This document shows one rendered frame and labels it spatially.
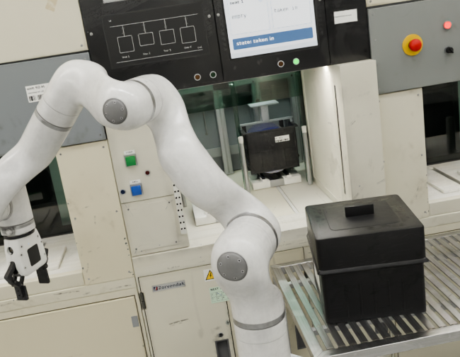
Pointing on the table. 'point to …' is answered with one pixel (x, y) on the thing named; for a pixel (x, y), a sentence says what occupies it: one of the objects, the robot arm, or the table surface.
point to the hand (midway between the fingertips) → (33, 287)
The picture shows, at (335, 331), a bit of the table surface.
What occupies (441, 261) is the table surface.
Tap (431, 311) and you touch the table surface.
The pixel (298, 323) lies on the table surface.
